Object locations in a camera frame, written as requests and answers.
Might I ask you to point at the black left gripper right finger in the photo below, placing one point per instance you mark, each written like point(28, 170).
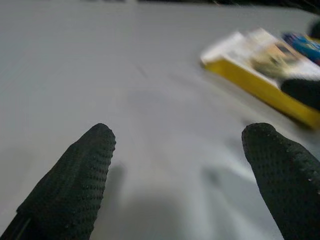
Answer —
point(287, 187)

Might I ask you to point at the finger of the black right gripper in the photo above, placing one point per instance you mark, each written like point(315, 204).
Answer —
point(302, 92)

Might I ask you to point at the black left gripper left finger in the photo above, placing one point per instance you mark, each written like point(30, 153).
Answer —
point(70, 187)

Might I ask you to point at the yellow white snack bag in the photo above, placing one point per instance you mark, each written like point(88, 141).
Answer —
point(250, 72)

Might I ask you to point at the blue yellow snack packet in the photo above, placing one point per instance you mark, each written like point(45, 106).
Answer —
point(302, 46)

